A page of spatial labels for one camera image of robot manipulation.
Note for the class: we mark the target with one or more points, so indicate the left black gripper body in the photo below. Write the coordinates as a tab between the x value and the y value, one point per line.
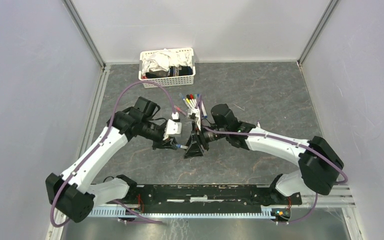
152	131

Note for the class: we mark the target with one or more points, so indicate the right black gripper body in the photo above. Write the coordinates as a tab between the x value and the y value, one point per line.
205	136

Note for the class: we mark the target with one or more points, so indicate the blue pen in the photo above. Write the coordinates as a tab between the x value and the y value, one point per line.
180	146

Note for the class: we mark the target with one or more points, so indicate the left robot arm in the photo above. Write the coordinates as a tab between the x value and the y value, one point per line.
73	192

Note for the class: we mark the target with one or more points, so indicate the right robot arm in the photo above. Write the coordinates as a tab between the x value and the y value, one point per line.
319	165

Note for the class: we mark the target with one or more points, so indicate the yellow cap marker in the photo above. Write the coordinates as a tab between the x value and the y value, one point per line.
190	102

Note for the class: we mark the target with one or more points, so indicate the red cap marker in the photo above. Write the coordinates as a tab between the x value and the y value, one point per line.
193	100

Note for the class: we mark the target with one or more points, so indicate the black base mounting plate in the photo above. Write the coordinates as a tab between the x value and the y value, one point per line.
206	198

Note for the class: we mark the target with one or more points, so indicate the black striped cloth in basket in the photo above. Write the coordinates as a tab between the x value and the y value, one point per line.
173	71

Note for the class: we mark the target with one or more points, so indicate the white plastic basket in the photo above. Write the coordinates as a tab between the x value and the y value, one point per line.
169	82

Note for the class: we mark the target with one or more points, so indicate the white cloth in basket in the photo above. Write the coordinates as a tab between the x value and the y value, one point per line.
163	59

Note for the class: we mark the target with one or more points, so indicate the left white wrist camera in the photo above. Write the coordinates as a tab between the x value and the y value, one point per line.
173	126

